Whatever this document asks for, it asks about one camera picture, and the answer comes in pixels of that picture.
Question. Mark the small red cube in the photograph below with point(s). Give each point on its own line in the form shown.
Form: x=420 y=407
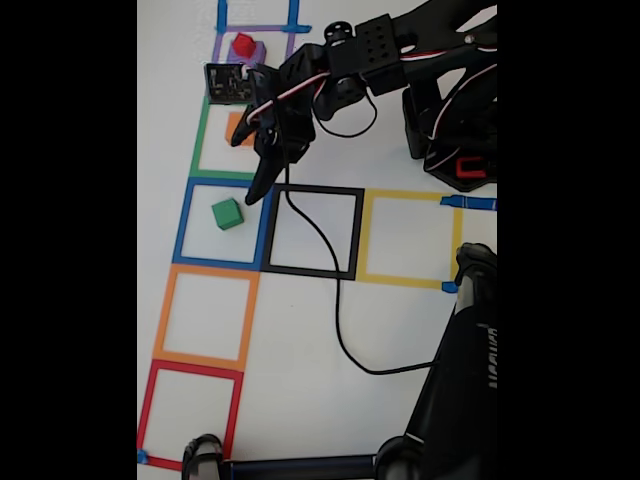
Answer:
x=242 y=45

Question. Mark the orange square frame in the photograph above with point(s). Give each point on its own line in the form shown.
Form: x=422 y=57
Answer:
x=210 y=271

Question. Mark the small blue tape piece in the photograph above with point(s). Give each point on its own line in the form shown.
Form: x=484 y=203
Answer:
x=449 y=287
x=142 y=456

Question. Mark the purple block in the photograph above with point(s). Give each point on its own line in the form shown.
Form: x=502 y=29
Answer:
x=257 y=55

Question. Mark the purple square frame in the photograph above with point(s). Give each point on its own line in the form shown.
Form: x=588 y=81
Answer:
x=220 y=45

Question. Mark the blue square frame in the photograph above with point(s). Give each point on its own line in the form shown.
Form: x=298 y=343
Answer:
x=181 y=225

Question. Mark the green square frame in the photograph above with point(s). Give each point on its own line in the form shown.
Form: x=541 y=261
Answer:
x=200 y=150

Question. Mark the green block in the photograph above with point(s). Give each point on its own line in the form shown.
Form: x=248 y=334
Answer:
x=226 y=214

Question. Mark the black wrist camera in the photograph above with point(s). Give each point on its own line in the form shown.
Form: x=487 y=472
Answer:
x=227 y=82

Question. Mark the blue tape strip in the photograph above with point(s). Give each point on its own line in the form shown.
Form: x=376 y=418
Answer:
x=475 y=203
x=294 y=12
x=300 y=28
x=222 y=12

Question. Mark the red square frame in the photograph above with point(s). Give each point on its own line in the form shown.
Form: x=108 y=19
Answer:
x=195 y=371

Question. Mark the orange block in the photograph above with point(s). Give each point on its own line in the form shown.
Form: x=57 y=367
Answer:
x=237 y=130

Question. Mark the yellow square frame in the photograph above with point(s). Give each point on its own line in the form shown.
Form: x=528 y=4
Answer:
x=405 y=195

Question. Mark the black square frame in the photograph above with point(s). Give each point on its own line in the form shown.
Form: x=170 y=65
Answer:
x=315 y=189

